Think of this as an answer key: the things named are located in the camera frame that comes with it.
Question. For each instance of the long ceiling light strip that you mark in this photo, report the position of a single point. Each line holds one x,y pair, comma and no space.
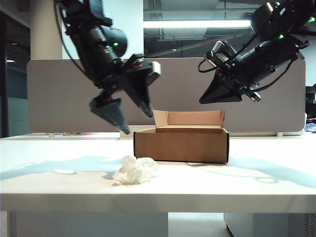
192,24

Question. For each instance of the pink flat object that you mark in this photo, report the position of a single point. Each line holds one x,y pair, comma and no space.
90,134

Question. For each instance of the brown flat object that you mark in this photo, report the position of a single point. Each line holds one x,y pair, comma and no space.
71,134

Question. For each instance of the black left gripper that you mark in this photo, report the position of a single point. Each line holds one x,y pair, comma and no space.
128,66

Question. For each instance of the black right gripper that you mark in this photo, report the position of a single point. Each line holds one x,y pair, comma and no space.
242,76

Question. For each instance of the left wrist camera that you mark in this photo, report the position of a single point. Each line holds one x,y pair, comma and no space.
155,70

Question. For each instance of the black monitor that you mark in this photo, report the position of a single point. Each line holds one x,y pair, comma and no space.
310,95

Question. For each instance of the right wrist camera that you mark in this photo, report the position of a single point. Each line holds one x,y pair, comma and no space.
221,53

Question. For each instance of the ceiling air vent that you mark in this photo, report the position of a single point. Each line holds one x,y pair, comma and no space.
247,16

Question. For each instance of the grey fabric desk partition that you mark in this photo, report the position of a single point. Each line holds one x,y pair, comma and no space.
177,86

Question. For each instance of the blue cloth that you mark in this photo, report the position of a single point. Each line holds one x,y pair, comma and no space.
311,128

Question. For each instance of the red ceiling sign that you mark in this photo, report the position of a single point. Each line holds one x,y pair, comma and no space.
207,43

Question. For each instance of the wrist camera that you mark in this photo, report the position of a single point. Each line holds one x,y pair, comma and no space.
155,70
221,53

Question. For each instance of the white desk side panel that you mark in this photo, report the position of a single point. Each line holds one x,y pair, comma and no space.
86,225

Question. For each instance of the brown cardboard box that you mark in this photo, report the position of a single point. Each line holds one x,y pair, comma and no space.
180,148

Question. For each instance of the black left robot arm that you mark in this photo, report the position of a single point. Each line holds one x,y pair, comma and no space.
93,37

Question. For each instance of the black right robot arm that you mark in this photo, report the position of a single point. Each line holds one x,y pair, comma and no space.
276,56

